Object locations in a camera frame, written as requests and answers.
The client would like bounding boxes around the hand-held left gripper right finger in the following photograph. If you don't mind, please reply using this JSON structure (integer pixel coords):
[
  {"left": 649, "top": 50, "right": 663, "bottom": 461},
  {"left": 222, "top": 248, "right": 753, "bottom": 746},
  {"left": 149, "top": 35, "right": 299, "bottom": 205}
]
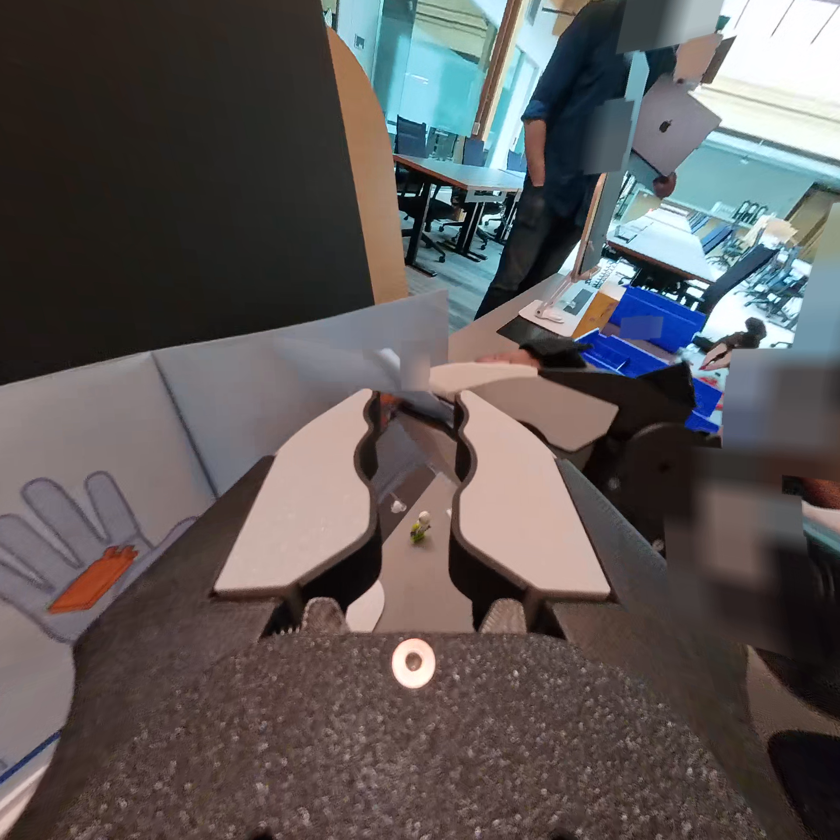
[{"left": 449, "top": 390, "right": 611, "bottom": 605}]

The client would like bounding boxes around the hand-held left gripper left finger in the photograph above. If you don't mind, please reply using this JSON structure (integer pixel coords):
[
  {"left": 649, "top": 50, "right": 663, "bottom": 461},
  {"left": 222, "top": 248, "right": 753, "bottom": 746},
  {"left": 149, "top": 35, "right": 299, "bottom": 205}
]
[{"left": 214, "top": 390, "right": 384, "bottom": 602}]

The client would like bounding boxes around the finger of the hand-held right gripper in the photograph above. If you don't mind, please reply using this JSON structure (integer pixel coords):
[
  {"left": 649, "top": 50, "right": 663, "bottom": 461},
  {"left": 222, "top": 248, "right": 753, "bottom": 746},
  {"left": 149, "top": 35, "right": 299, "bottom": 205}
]
[
  {"left": 427, "top": 361, "right": 540, "bottom": 393},
  {"left": 506, "top": 386, "right": 619, "bottom": 455}
]

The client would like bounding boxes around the white book stand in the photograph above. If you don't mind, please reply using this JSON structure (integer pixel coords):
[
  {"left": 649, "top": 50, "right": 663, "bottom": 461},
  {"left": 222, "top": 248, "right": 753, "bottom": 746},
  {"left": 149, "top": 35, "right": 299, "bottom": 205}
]
[{"left": 344, "top": 578, "right": 389, "bottom": 634}]

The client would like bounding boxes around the instruction booklet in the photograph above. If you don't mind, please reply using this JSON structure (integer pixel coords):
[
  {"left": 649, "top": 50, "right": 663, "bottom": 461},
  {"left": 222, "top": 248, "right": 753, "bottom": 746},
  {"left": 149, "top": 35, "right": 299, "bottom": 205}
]
[{"left": 0, "top": 289, "right": 454, "bottom": 788}]

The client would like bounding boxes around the blue storage bin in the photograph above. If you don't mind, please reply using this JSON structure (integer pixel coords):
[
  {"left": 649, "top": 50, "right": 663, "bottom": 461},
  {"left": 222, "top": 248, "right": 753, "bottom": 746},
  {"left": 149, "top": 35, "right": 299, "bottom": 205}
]
[{"left": 575, "top": 285, "right": 725, "bottom": 434}]

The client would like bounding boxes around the black office chair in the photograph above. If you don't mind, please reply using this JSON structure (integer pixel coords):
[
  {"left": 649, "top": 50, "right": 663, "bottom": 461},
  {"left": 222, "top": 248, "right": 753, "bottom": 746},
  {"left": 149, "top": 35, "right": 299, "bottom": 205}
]
[
  {"left": 392, "top": 116, "right": 463, "bottom": 257},
  {"left": 676, "top": 243, "right": 782, "bottom": 316}
]

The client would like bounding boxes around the wooden desk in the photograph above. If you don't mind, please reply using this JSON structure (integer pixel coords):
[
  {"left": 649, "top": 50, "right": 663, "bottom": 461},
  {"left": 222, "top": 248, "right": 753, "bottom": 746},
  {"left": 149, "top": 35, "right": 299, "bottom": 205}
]
[
  {"left": 392, "top": 153, "right": 529, "bottom": 277},
  {"left": 615, "top": 210, "right": 762, "bottom": 305}
]

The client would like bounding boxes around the silver laptop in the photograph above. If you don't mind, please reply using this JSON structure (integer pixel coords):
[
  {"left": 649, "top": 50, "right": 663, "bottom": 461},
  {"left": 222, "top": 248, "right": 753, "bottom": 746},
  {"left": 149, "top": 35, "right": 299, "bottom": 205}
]
[{"left": 630, "top": 77, "right": 724, "bottom": 179}]

